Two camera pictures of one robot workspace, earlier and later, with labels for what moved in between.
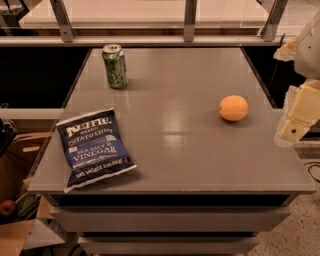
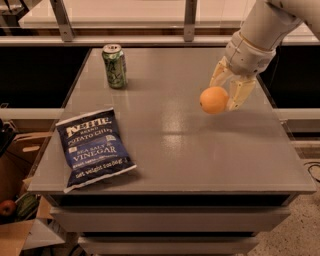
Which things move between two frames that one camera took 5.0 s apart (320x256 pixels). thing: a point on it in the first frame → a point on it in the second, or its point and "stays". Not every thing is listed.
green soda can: x=115 y=66 stays
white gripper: x=309 y=55 → x=247 y=56
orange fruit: x=233 y=108 → x=214 y=100
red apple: x=7 y=208 stays
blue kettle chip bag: x=93 y=150 stays
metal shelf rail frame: x=67 y=38 stays
